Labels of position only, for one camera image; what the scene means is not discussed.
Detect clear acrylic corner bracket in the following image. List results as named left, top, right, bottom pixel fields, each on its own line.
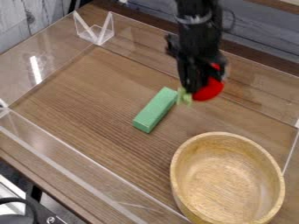
left=72, top=11, right=115, bottom=46

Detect light wooden bowl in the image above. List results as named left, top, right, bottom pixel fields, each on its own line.
left=169, top=132, right=286, bottom=224

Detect red plush strawberry toy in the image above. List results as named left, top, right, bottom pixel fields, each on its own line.
left=176, top=63, right=224, bottom=105

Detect green rectangular block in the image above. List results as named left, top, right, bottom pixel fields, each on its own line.
left=132, top=87, right=177, bottom=133

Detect black metal clamp bracket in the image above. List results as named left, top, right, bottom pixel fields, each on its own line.
left=25, top=185, right=68, bottom=224

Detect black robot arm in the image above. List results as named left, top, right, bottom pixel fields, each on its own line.
left=164, top=0, right=228, bottom=94

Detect clear acrylic enclosure wall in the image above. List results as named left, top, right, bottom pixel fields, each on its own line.
left=0, top=6, right=299, bottom=224

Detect black cable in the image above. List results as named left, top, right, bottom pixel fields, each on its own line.
left=0, top=197, right=39, bottom=224

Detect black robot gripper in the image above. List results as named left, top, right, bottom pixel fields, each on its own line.
left=165, top=20, right=227, bottom=94

